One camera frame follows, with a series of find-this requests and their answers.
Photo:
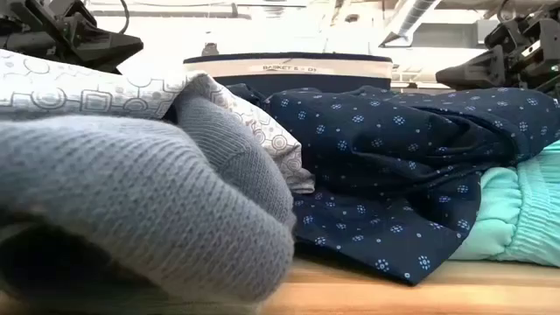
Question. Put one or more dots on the silver ceiling air duct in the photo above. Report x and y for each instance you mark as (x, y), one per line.
(411, 19)

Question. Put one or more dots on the navy dotted cloth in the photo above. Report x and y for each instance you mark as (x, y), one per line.
(372, 153)

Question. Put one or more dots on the mint green cloth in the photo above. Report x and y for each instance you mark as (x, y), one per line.
(525, 210)

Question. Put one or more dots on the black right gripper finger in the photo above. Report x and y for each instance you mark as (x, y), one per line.
(477, 70)

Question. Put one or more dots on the white geometric patterned cloth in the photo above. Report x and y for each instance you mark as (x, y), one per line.
(65, 92)

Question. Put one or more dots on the grey-blue knitted sweater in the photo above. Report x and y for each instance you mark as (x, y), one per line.
(131, 197)

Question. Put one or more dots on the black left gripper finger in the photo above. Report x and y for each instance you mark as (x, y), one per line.
(109, 48)

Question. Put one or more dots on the navy white striped fabric basket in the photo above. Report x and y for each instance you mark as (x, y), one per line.
(284, 65)

